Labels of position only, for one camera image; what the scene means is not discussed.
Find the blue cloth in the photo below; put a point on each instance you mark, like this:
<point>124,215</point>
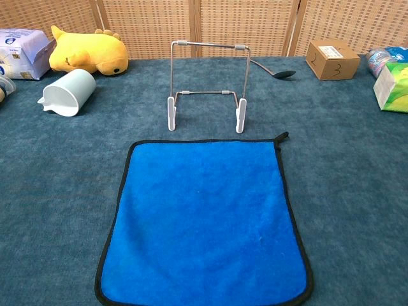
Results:
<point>204,216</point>

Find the metal spoon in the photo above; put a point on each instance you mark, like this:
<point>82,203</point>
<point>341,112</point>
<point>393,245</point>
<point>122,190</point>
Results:
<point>283,74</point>

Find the woven bamboo folding screen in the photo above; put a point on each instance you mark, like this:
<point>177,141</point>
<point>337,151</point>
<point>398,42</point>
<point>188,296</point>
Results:
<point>146,28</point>

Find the pale blue plastic cup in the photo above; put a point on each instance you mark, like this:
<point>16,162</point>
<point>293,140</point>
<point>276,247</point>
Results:
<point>75,87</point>

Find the teal carpet table cover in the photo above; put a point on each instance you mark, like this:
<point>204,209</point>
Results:
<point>350,191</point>

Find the yellow plush toy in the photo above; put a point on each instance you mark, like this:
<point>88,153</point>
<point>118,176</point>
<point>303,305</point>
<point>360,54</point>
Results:
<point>89,51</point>

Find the small brown cardboard box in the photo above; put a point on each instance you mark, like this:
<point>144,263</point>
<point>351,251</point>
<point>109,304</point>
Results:
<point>331,60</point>

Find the small clear snack jar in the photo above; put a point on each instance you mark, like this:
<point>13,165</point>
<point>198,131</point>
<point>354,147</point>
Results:
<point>377,62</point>

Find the green tissue pack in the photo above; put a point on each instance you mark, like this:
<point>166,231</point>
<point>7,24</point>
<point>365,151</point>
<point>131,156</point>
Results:
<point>395,89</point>

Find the white and purple carton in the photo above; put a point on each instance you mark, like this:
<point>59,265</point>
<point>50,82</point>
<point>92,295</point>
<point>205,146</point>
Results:
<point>19,54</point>

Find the cream bottle with blue cap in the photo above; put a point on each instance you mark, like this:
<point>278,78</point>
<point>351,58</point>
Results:
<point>4,87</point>

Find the blue snack bag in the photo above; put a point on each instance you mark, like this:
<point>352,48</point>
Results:
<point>400,53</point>

